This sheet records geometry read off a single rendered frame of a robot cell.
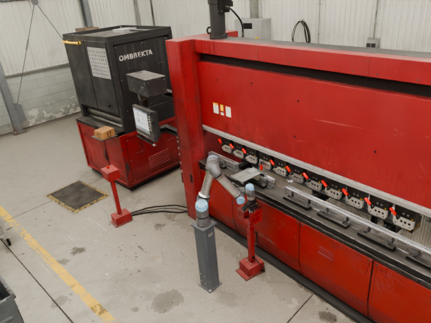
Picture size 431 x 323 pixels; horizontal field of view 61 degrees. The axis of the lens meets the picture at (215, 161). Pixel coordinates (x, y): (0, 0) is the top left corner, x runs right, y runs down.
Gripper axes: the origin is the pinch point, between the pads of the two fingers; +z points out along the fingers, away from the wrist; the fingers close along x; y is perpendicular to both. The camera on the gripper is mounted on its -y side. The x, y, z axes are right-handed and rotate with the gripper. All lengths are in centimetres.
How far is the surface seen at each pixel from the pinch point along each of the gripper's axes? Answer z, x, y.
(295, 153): -62, -23, 40
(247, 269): 62, -1, -14
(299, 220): -1.3, -38.4, 27.0
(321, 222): -12, -63, 30
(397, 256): -11, -127, 41
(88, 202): 62, 266, -109
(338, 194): -38, -69, 43
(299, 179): -37, -28, 38
